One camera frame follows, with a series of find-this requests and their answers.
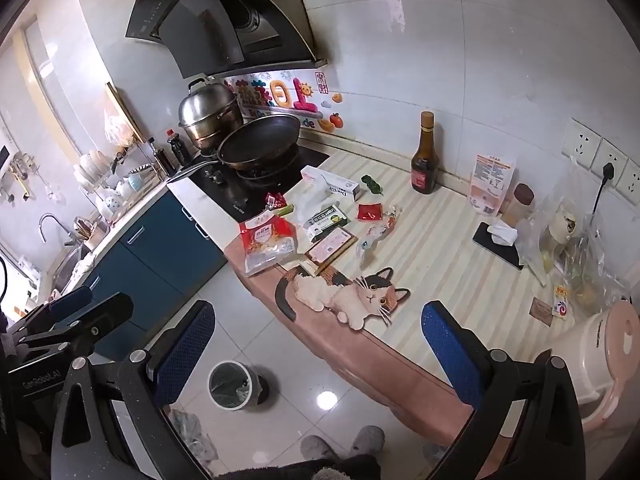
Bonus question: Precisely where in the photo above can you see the red white snack bag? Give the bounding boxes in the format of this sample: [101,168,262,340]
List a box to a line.
[239,210,297,276]

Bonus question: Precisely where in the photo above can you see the white plastic bag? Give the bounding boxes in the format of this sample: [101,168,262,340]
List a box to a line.
[292,180,332,226]

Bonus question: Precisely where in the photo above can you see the white toothpaste box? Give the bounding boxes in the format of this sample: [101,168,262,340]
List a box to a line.
[300,165,362,202]

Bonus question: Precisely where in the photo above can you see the green white medicine box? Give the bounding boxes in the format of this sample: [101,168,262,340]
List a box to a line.
[303,205,349,243]

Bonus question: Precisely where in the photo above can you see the white round trash bin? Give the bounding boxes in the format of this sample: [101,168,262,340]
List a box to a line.
[207,360,270,412]

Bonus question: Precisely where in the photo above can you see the chrome sink faucet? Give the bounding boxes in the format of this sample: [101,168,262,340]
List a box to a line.
[38,212,76,244]

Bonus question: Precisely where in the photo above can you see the pink white electric kettle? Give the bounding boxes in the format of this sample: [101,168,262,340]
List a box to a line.
[548,300,639,432]

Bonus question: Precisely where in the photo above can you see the dish drying rack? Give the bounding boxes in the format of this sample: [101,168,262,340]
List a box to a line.
[73,148,164,226]

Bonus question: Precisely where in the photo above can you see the right grey slipper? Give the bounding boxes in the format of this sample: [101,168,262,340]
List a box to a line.
[349,425,385,457]

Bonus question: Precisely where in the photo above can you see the grey slipper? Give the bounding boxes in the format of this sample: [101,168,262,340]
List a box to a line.
[349,425,385,457]
[299,434,340,463]

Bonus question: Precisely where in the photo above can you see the clear plastic bags pile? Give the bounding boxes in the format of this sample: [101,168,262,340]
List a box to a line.
[515,162,631,315]

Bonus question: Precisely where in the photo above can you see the black smartphone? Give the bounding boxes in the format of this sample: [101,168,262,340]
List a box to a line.
[472,222,523,270]

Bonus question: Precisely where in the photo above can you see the white crumpled tissue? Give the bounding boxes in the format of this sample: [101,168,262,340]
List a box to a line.
[487,219,518,246]

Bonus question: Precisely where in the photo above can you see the soy sauce bottle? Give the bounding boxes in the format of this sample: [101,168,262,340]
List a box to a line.
[166,129,192,167]

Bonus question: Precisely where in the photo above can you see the left grey slipper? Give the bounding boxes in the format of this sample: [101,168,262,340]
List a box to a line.
[299,434,340,463]

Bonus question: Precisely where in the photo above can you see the black gas stove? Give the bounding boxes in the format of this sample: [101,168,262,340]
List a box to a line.
[189,145,329,223]

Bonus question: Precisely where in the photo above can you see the cat shaped mat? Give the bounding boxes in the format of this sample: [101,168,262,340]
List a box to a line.
[274,266,411,332]

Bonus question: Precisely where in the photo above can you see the brown lidded jar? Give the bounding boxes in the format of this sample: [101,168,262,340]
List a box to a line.
[501,182,535,228]

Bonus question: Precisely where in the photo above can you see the small red snack packet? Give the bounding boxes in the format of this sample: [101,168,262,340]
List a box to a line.
[266,193,288,210]

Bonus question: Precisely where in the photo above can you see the pink striped counter cloth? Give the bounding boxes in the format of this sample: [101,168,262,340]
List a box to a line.
[224,152,578,444]

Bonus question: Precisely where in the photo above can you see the stainless steel steamer pot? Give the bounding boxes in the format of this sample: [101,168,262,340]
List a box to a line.
[178,78,244,153]

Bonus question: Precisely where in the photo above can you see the clear candy wrapper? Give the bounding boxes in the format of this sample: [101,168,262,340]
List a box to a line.
[356,205,401,266]

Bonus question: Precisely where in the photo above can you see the pink white standing pouch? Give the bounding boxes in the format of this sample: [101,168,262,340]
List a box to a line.
[468,154,515,217]

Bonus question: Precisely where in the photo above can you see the black frying wok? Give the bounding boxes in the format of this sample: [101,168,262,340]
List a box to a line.
[165,112,303,183]

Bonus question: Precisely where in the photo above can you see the pink framed card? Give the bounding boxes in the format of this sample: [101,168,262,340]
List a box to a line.
[305,226,357,275]

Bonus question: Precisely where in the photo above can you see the black power plug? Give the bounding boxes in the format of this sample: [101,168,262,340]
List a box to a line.
[601,162,615,185]

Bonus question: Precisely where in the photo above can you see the dark sauce glass bottle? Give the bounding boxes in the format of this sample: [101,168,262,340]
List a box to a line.
[411,110,439,194]

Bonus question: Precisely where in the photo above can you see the green crumpled wrapper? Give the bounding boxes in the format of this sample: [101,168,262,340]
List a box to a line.
[361,174,383,195]

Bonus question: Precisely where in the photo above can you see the black range hood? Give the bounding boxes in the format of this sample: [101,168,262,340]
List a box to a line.
[126,0,326,79]

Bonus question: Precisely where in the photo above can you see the white wall socket strip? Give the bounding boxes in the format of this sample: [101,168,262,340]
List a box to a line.
[562,118,640,206]

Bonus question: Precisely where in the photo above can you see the colourful wall stickers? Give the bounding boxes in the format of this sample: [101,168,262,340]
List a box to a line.
[224,68,345,133]

